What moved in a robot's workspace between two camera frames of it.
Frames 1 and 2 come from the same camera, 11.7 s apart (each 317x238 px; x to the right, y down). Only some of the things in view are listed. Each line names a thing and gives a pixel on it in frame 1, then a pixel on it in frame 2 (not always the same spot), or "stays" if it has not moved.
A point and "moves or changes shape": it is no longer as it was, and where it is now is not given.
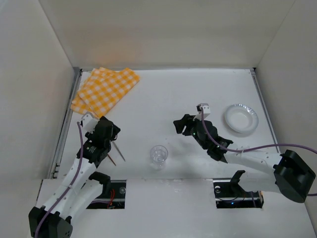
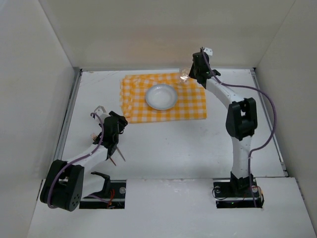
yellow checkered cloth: [102, 90] -> [191, 103]
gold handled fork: [111, 159] stays
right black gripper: [187, 127] -> [196, 75]
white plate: [240, 118] moves or changes shape
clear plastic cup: [158, 154] -> [184, 72]
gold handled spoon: [117, 148] stays
